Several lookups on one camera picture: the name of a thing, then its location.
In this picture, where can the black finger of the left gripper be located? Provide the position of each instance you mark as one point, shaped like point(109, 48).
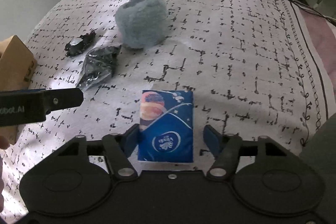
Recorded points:
point(60, 99)

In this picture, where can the blue tissue pack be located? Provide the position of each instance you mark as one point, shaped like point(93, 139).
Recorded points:
point(166, 126)

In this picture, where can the black shiny plastic packet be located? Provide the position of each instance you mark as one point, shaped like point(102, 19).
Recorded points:
point(99, 64)

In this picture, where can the grey-blue fluffy plush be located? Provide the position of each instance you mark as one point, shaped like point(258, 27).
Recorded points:
point(142, 23)

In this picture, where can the brown cardboard box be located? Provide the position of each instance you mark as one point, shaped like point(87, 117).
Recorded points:
point(17, 68)

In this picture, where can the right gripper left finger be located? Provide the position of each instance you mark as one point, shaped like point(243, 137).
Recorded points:
point(117, 150)

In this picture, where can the person's left hand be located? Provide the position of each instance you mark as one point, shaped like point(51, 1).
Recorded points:
point(4, 144)

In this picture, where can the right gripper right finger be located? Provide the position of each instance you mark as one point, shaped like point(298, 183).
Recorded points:
point(225, 149)

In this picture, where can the black frilly scrunchie pouch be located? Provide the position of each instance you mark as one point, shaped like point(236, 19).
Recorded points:
point(79, 44)

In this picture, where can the patterned white bedspread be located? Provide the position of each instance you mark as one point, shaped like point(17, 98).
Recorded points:
point(251, 65)

